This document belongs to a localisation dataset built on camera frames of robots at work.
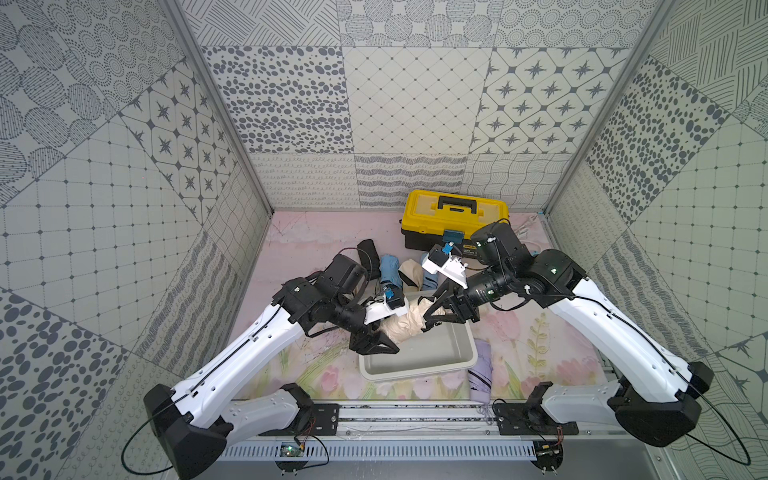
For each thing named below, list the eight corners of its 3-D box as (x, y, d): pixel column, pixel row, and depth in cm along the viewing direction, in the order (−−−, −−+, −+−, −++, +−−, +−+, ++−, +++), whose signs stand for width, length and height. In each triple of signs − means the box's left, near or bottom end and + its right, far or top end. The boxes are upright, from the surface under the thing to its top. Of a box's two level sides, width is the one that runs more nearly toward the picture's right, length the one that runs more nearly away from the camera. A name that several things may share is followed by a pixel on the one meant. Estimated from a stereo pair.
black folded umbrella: (367, 281, 102) (367, 277, 100) (356, 246, 111) (355, 242, 110) (385, 276, 103) (385, 272, 101) (372, 242, 113) (372, 238, 111)
